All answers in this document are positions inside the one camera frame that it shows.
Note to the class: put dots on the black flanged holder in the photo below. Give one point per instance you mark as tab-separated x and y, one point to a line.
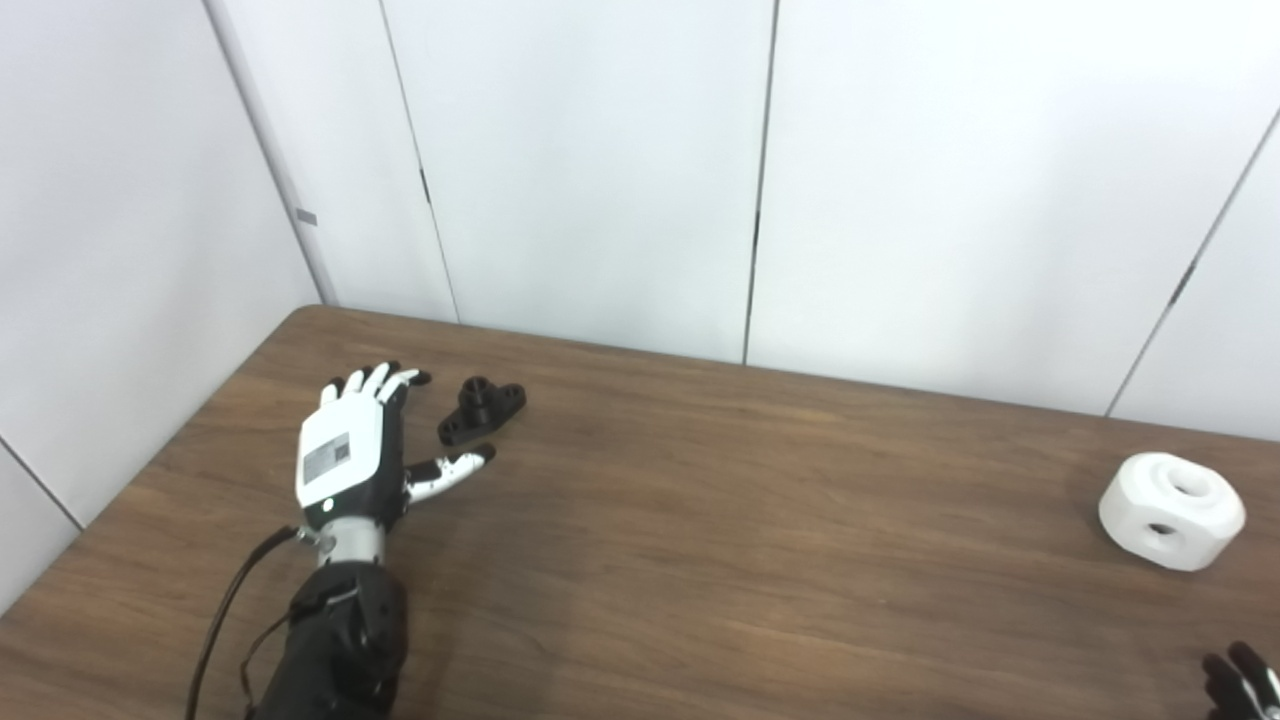
480	410

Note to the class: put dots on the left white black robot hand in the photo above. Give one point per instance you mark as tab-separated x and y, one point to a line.
340	455

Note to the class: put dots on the round white piece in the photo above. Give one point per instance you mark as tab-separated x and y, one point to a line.
1200	520

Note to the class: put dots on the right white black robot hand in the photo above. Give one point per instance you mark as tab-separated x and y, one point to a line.
1245	690

